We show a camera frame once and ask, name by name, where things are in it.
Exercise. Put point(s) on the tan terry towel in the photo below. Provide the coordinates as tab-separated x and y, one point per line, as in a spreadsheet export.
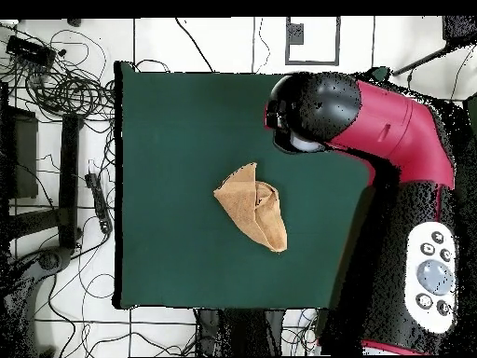
246	209

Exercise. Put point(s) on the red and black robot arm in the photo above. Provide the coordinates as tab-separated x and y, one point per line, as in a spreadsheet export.
391	126

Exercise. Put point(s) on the dark flat box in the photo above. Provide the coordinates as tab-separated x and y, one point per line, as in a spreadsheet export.
22	156

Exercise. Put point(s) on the dark green table cloth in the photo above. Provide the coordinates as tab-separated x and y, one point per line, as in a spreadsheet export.
167	130

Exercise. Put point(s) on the dark tripod rod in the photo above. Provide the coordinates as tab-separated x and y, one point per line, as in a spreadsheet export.
421	61

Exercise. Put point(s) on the black power strip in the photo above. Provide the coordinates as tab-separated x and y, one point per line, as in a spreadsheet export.
98	201

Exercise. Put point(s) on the black upright bar stand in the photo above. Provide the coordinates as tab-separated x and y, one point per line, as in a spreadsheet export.
69	179

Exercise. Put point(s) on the small dark round object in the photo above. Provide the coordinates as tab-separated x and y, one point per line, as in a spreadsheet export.
74	22

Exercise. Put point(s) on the black electronics box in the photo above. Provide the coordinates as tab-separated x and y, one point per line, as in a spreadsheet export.
28	50

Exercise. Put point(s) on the grey curved base foot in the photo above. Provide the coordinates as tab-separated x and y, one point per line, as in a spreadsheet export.
48	261

